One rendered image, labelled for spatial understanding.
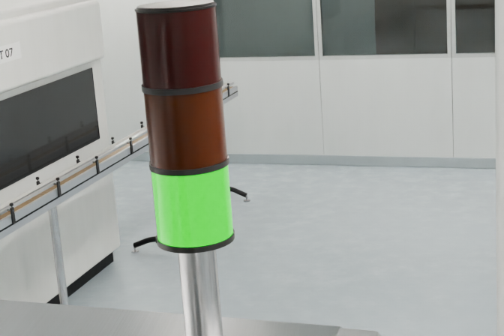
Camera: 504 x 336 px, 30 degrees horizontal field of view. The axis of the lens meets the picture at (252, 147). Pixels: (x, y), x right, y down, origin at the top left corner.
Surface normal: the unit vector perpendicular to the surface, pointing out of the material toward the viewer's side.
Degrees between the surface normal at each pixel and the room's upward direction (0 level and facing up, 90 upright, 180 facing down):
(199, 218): 90
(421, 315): 0
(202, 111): 90
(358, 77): 90
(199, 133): 90
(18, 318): 0
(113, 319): 0
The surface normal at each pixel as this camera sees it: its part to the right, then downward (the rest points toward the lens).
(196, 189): 0.22, 0.22
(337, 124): -0.32, 0.25
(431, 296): -0.07, -0.97
